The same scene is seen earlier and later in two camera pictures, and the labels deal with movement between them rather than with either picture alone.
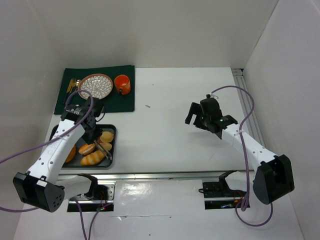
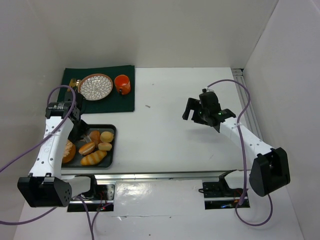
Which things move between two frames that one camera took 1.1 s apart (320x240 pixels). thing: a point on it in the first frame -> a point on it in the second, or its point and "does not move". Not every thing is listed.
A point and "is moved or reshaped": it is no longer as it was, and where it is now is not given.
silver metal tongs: [103, 150] is moved or reshaped
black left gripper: [93, 136] -> [81, 130]
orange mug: [122, 84] does not move
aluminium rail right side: [253, 123] does not move
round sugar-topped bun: [71, 154] does not move
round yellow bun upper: [106, 137] does not move
